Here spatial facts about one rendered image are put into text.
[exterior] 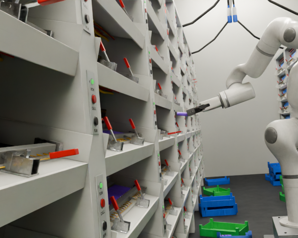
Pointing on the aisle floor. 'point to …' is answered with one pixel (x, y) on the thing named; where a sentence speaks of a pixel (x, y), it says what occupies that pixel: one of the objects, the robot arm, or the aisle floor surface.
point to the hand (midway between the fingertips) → (191, 112)
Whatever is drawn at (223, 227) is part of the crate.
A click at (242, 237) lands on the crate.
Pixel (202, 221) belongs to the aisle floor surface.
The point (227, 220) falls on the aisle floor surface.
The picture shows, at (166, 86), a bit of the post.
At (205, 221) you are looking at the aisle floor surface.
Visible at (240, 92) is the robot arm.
